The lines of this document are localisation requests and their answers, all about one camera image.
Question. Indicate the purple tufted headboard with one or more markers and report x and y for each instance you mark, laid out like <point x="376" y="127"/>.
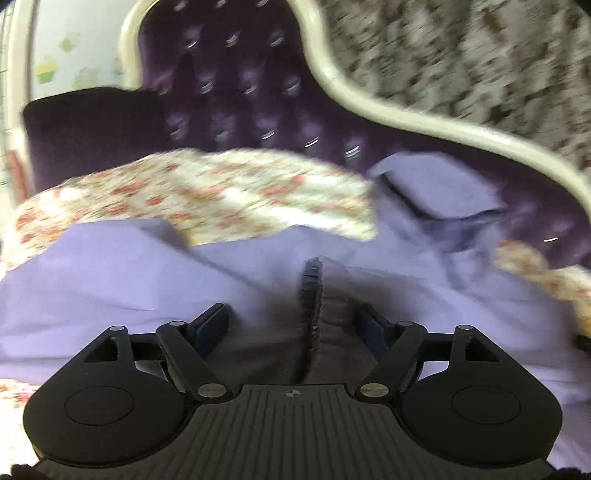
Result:
<point x="231" y="92"/>

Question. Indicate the lavender cloth garment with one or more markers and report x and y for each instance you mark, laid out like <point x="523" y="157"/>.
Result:
<point x="115" y="286"/>

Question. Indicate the dark grey ruffled garment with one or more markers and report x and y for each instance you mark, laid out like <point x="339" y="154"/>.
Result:
<point x="277" y="341"/>

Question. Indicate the dark purple pillow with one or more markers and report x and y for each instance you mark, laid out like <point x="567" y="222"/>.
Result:
<point x="92" y="134"/>

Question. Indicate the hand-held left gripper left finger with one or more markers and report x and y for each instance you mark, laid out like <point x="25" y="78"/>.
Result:
<point x="213" y="328"/>

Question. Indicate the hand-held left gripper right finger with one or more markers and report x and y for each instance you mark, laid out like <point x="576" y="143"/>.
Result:
<point x="372" y="333"/>

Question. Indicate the floral bed sheet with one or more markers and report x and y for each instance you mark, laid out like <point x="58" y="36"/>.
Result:
<point x="221" y="194"/>

